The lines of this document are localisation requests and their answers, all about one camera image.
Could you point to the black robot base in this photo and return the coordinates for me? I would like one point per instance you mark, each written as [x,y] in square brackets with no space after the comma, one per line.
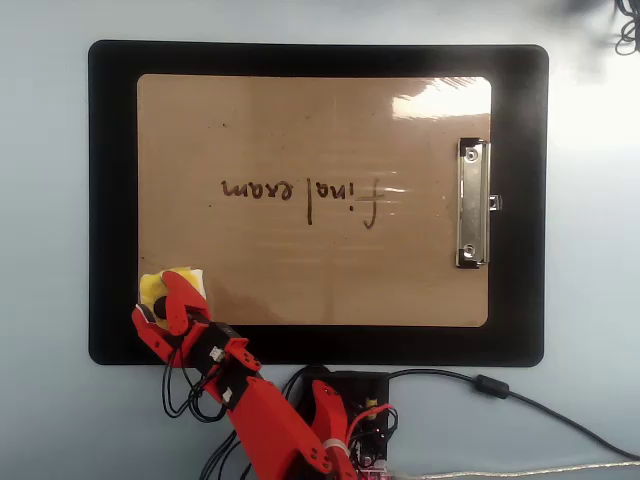
[370,385]

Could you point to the yellow and white sponge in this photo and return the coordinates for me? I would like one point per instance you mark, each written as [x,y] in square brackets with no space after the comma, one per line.
[150,287]

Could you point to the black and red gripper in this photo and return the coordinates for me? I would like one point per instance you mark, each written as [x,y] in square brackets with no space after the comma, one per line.
[220,350]

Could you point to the black mat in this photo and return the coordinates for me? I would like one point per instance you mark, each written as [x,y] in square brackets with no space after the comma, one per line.
[520,300]

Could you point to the brown clipboard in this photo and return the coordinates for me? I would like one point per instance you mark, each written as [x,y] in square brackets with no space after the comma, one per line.
[300,125]

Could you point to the metal clipboard clip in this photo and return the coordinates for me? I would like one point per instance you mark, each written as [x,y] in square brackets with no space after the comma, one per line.
[472,200]

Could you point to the white zip tie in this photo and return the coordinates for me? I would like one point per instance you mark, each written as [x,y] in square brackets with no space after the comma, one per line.
[332,444]

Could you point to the controller circuit board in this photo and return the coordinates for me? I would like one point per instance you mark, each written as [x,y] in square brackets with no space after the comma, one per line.
[372,470]

